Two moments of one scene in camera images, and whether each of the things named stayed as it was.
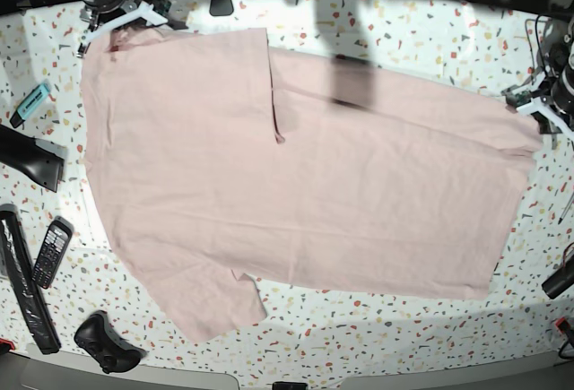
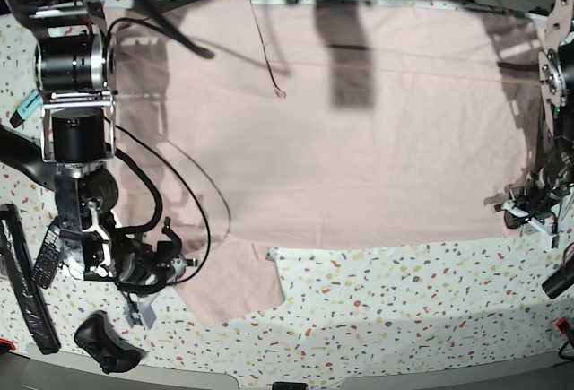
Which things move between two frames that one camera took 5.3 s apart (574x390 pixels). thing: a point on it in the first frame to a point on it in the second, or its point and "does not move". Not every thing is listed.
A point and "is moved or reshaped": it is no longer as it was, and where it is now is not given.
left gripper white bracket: [144, 12] to [142, 309]
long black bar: [31, 296] does not move
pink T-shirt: [216, 158] is moved or reshaped
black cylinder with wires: [564, 277] does not move
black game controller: [97, 334] does not move
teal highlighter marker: [30, 104] does not move
